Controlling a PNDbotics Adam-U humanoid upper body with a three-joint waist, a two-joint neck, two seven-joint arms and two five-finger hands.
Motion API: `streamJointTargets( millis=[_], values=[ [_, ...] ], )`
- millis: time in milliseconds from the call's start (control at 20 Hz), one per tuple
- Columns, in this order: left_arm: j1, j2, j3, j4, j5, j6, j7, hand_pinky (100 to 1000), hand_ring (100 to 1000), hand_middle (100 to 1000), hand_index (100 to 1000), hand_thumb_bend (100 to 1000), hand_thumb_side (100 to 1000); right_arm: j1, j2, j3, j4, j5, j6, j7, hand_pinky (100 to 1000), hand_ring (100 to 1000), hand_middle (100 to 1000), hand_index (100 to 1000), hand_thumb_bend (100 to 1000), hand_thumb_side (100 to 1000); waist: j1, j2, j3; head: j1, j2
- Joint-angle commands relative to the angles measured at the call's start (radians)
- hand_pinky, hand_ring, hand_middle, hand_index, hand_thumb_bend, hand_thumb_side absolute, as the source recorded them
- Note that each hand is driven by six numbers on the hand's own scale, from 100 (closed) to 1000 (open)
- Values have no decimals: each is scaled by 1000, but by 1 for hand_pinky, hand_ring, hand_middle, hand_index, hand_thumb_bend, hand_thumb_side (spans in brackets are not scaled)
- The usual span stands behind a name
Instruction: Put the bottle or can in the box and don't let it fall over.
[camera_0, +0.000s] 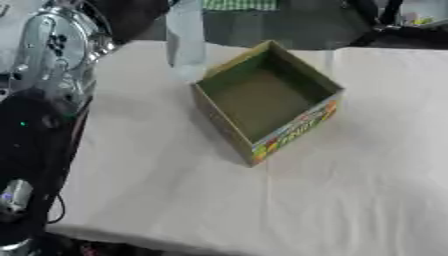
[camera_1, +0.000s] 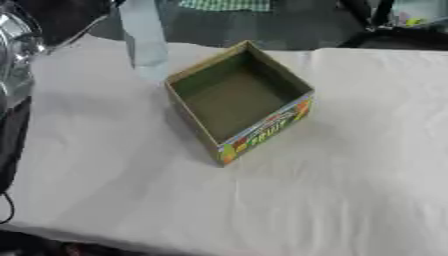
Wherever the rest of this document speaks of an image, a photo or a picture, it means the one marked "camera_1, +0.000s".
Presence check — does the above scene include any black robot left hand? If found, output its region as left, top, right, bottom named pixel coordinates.
left=15, top=0, right=128, bottom=51

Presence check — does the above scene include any black chair base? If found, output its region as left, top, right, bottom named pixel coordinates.
left=336, top=0, right=448, bottom=52

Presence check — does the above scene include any person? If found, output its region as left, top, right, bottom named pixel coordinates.
left=155, top=0, right=357, bottom=50

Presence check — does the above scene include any clear plastic bottle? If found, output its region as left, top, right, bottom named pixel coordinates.
left=117, top=0, right=172, bottom=83

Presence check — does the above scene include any black cable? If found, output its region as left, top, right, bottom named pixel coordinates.
left=0, top=191, right=18, bottom=225

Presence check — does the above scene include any cardboard box with green inside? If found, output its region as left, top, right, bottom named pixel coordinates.
left=162, top=39, right=317, bottom=168

